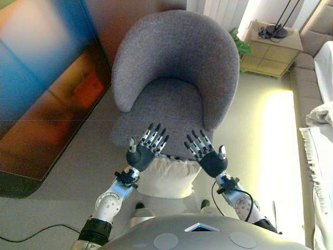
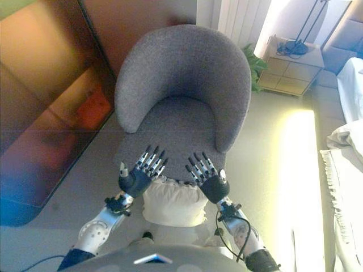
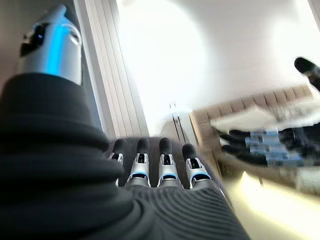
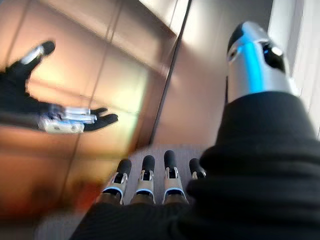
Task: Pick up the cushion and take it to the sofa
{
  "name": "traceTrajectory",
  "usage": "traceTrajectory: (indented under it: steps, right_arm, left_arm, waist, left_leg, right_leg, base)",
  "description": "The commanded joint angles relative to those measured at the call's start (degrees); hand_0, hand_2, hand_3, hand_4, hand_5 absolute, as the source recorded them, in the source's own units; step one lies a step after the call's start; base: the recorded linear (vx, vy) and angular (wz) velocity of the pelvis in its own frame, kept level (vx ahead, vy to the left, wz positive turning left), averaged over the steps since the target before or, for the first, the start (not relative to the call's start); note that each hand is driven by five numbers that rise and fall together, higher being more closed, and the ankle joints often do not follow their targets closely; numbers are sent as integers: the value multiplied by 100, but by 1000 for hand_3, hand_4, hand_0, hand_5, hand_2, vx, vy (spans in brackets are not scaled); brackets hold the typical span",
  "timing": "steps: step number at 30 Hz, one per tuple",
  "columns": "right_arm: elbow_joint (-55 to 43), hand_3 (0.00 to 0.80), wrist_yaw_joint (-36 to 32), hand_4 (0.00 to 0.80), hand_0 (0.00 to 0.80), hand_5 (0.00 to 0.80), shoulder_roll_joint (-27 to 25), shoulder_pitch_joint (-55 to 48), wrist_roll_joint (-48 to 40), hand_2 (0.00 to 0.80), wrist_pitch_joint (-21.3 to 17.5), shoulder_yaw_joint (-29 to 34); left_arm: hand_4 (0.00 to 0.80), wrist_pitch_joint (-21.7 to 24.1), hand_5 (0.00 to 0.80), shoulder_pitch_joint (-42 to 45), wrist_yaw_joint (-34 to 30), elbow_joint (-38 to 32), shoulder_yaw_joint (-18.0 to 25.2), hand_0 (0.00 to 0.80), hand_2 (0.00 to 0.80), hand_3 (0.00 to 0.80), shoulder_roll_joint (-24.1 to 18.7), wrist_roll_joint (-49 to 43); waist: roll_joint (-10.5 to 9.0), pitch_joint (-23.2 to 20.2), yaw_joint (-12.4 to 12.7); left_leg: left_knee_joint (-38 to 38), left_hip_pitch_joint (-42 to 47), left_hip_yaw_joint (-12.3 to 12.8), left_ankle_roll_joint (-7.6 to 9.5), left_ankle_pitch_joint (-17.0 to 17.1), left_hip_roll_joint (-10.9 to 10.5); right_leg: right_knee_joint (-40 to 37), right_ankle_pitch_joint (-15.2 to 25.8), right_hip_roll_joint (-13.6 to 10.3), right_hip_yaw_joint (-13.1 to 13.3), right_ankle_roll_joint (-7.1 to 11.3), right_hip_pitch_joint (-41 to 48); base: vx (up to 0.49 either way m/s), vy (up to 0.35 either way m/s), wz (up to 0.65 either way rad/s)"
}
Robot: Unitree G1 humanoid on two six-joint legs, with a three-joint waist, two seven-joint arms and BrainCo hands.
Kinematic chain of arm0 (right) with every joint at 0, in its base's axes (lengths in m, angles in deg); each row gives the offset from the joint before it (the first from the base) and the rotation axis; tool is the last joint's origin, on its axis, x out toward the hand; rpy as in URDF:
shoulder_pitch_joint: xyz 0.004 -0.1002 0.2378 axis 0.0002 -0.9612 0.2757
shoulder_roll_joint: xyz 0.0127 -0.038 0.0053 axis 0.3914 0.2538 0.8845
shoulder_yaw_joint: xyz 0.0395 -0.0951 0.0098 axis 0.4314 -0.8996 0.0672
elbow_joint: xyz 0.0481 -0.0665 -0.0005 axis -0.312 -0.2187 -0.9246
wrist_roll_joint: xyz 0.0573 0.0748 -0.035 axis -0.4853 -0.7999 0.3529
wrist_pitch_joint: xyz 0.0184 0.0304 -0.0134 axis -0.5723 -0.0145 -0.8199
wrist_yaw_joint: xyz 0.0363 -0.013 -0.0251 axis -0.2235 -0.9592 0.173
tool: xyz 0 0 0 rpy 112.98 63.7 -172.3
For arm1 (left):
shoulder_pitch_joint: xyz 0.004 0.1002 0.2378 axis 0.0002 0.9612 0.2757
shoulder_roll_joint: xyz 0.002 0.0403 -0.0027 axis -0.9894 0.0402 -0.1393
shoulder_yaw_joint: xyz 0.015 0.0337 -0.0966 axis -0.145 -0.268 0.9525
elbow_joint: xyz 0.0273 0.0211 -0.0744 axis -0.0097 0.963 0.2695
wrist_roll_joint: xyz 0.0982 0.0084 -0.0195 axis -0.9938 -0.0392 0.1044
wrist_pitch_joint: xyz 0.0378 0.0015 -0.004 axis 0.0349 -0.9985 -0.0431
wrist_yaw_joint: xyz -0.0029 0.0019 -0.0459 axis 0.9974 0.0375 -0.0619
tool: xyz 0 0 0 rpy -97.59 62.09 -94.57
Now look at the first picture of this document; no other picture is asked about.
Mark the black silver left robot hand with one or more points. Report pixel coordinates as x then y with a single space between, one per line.
143 159

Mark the white crumpled duvet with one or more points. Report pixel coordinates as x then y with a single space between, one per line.
320 115

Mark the cream fringed throw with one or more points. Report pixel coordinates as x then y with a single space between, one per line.
322 182

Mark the beige upholstered sofa bed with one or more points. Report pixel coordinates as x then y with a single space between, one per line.
301 86

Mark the black floor-style lamp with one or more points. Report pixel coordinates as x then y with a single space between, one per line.
278 32

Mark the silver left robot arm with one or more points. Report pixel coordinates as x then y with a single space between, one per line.
110 200

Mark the green houseplant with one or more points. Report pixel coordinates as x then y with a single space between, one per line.
242 47

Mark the white fringed cushion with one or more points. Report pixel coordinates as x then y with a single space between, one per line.
169 179

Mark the silver right robot leg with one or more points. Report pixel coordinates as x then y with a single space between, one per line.
208 208

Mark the white bed sheet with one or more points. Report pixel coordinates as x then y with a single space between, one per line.
325 70

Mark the silver robot leg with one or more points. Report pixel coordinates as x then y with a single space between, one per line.
208 208
141 213

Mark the grey robot torso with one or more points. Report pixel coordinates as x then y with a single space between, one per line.
197 239

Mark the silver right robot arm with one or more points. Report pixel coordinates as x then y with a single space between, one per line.
240 201

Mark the light wooden nightstand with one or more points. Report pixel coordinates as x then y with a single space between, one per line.
270 57

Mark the silver left robot leg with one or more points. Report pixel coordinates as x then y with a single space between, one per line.
141 213

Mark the grey fabric armchair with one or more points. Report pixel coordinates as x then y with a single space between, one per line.
177 52

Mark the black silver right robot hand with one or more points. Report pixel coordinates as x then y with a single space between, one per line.
213 162

